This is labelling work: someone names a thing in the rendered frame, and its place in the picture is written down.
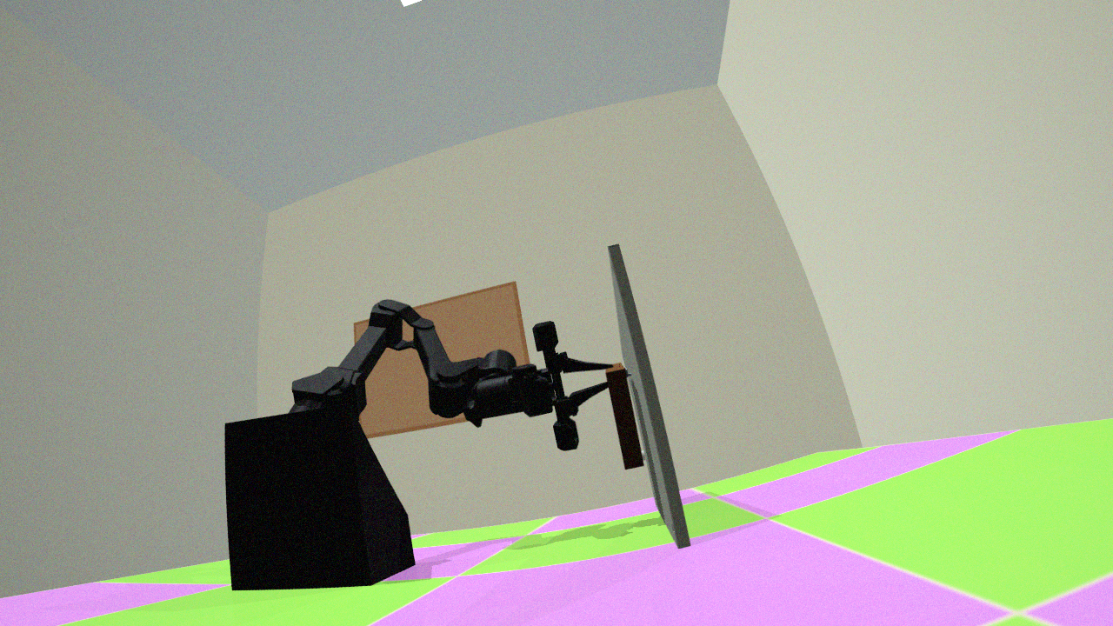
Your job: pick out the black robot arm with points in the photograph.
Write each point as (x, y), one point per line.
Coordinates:
(474, 387)

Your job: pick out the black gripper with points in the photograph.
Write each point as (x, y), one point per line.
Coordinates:
(564, 428)

